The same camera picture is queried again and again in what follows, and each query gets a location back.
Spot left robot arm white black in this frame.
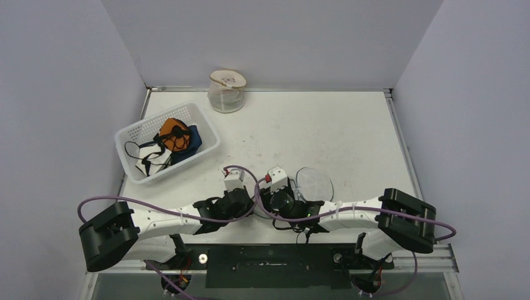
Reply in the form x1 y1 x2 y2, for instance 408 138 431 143
79 188 254 272

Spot aluminium front frame rail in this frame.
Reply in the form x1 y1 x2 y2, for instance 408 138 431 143
107 244 459 273

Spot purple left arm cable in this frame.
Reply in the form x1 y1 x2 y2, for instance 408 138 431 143
77 165 259 300

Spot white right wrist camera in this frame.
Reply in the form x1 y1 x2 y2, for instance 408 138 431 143
265 166 289 194

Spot white perforated plastic basket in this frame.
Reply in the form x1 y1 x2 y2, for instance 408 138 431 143
114 101 221 184

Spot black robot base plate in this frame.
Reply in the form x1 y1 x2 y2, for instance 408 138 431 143
150 244 394 289

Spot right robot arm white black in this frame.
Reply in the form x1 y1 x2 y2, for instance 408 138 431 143
260 188 436 268

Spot orange bra black straps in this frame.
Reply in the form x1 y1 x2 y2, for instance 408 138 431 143
157 117 193 153

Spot navy blue bra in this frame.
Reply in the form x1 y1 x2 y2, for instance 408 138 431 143
170 125 203 166

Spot white mesh bag beige trim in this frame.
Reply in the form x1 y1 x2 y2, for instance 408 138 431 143
207 69 247 113

